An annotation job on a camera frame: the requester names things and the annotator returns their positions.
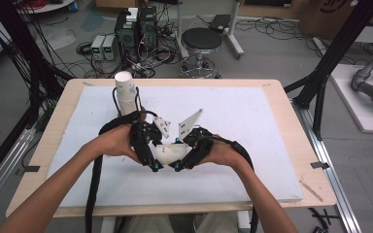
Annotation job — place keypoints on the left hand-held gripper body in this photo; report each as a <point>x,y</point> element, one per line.
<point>141,136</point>

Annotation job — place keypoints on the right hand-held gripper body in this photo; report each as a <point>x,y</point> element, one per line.
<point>200,139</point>

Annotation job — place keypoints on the single white paper cup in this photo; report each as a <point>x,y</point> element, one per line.
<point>171,152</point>

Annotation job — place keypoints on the stack of white paper cups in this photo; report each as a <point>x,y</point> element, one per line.
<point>125,92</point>

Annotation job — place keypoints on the person's left hand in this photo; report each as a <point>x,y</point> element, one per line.
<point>118,142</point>

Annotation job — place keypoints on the person's right hand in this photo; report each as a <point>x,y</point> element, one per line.
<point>223,152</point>

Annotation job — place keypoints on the white foam board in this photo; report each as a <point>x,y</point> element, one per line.
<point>233,129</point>

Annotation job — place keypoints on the person's beige trouser leg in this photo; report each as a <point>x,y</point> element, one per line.
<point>149,225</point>
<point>217,223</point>

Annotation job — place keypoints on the grey power supply unit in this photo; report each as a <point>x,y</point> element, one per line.
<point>97,47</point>
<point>110,47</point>

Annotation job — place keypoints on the black computer tower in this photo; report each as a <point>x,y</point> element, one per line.
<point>126,39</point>
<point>148,27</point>

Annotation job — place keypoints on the black round stool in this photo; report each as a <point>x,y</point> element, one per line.
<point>201,39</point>

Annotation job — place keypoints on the white metal stand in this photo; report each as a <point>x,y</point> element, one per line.
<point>234,42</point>

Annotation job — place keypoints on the black tape piece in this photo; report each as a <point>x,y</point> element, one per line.
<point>320,165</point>
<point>31,168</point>

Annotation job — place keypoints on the thin wooden stick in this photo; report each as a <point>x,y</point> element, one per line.
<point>311,191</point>

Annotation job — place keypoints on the small white box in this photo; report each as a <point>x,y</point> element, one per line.
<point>131,14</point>

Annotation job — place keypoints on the white platform board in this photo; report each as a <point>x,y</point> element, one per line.
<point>356,106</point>

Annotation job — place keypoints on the brown cardboard box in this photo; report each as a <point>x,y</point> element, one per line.
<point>323,17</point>

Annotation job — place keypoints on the aluminium rail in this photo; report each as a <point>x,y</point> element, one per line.
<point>333,181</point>
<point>3,174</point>

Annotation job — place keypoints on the black metal frame post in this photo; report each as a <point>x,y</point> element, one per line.
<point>22,48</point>
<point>333,55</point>

